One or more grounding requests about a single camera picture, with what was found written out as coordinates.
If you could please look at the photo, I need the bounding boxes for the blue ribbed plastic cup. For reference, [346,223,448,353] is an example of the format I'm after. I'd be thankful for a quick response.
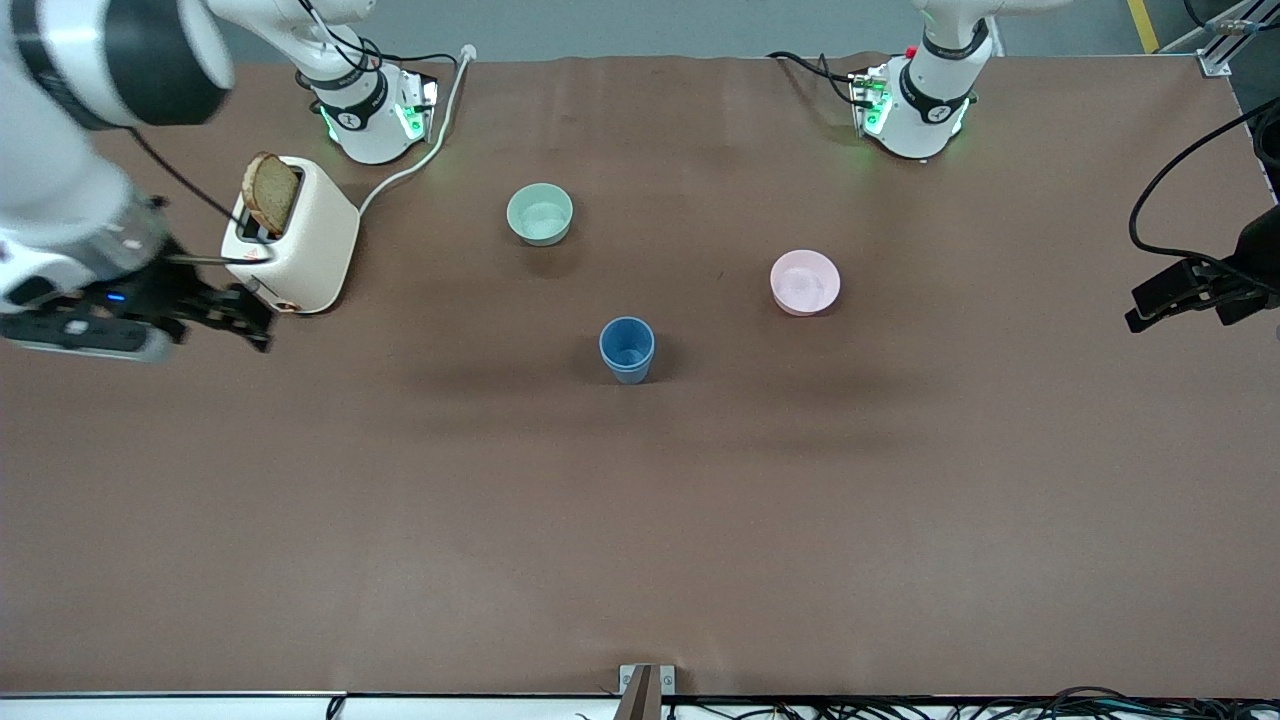
[600,340,655,386]
[599,316,656,369]

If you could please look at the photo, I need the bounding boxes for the white two-slot toaster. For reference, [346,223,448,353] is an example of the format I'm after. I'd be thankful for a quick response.
[220,155,361,316]

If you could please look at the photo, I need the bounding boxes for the brown bread slice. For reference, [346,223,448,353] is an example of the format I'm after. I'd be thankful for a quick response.
[242,152,302,237]

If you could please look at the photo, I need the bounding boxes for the mint green bowl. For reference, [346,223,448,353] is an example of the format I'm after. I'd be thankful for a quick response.
[505,182,575,248]

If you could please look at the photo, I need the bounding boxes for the pink bowl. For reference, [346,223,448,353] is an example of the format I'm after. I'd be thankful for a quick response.
[769,249,842,318]

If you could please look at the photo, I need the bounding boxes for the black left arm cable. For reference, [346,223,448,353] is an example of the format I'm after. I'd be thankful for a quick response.
[1128,95,1280,293]

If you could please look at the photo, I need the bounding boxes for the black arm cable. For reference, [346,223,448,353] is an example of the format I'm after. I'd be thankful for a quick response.
[1128,95,1280,293]
[128,128,278,269]

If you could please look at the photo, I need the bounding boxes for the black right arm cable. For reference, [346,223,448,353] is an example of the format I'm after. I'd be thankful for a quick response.
[128,128,278,269]

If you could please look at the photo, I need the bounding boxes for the aluminium frame rail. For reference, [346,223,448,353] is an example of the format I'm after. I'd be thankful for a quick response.
[1160,0,1280,78]

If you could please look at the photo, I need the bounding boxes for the white toaster power cable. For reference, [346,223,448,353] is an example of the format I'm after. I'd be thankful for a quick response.
[357,44,477,217]

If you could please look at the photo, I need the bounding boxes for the black right base cable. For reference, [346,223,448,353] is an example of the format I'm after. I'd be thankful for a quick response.
[297,0,461,73]

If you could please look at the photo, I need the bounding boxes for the black base cable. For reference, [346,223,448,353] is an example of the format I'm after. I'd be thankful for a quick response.
[297,0,461,73]
[767,50,873,107]

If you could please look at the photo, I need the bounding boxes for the black left base cable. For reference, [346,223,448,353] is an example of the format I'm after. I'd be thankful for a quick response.
[767,50,873,107]

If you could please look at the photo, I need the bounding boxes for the black cable bundle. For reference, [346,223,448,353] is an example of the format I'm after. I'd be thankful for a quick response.
[660,685,1280,720]

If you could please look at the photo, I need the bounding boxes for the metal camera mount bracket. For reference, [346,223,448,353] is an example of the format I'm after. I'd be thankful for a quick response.
[618,664,677,720]

